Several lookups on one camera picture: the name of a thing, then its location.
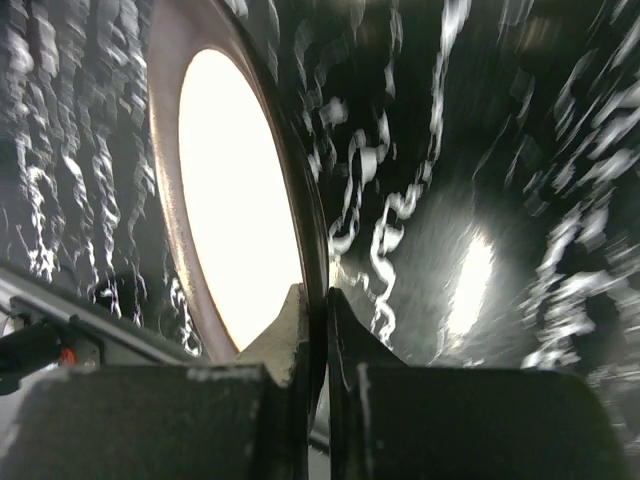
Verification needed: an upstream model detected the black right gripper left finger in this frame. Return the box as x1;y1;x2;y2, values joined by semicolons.
1;286;310;479

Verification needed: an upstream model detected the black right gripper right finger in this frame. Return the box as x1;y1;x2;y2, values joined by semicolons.
327;289;625;479

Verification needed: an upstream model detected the dark rimmed cream plate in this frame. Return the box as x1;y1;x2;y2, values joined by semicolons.
148;1;329;427

